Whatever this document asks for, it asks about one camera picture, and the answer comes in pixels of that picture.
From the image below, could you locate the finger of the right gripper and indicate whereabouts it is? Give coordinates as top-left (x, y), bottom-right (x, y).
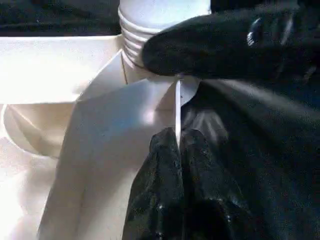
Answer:
top-left (141, 4), bottom-right (320, 83)

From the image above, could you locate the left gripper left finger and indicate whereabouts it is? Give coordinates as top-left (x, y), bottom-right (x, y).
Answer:
top-left (122, 127), bottom-right (185, 240)

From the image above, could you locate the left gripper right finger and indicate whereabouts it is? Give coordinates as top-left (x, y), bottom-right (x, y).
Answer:
top-left (181, 129), bottom-right (257, 240)

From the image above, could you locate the white plastic table leg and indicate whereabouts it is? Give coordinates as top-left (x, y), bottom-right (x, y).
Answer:
top-left (117, 0), bottom-right (212, 69)

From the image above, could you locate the white plastic table top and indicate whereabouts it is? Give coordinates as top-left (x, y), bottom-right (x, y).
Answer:
top-left (0, 35), bottom-right (201, 240)

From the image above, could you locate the black mat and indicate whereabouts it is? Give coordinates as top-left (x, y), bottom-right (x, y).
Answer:
top-left (0, 0), bottom-right (320, 240)

